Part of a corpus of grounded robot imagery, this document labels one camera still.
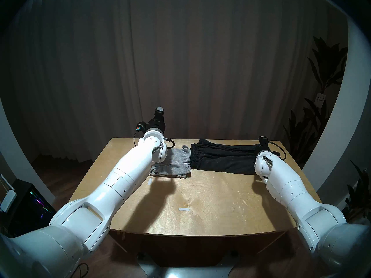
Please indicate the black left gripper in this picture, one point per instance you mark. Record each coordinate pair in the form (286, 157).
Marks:
(156, 124)

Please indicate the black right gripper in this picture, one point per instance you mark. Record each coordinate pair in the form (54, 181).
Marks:
(263, 147)

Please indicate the black shorts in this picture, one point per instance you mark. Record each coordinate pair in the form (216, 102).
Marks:
(226, 161)

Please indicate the grey shorts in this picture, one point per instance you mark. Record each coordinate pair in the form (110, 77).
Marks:
(176, 164)

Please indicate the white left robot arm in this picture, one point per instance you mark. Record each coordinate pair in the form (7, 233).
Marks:
(101, 199)

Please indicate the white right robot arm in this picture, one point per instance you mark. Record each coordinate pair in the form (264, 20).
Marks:
(295, 193)

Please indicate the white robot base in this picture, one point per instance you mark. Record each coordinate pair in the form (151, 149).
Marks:
(185, 270)

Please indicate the brown pleated curtain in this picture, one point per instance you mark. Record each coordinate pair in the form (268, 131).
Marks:
(174, 63)

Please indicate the white plant tag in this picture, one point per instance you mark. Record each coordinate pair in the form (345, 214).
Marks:
(320, 100)

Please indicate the tall dark leafy plant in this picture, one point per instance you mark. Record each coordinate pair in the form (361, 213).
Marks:
(327, 66)

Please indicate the small dark potted plant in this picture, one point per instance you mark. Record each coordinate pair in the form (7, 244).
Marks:
(359, 199)

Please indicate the black computer tower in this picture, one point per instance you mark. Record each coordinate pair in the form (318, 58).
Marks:
(26, 210)

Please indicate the small white box device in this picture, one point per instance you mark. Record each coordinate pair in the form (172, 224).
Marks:
(8, 200)

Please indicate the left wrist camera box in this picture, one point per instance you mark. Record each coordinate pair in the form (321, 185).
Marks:
(140, 126)

